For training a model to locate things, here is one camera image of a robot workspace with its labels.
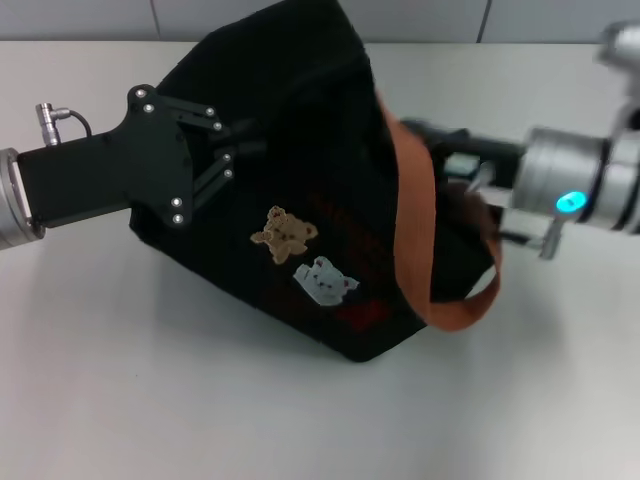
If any left gripper cable with plug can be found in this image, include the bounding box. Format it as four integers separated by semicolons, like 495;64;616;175
33;102;96;149

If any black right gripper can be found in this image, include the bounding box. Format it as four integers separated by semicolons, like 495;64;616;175
401;117;526;192

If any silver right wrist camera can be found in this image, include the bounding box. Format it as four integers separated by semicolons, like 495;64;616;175
597;19;640;134

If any gripper cable with plug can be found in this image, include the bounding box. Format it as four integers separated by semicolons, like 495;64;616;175
464;162;566;261
33;102;96;149

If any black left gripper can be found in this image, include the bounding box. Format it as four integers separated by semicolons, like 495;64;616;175
17;84;266;231

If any right gripper cable with plug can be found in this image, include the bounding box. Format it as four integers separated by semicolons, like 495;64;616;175
464;162;566;261

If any black food bag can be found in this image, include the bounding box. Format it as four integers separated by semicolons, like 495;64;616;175
128;0;506;364

